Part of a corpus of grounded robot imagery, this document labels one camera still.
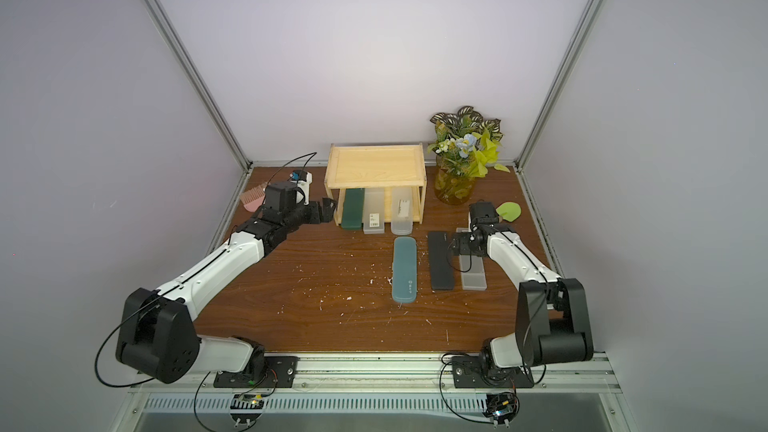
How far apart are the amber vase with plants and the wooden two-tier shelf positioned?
86 mm

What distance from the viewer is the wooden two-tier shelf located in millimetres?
892

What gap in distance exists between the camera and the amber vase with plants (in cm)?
92
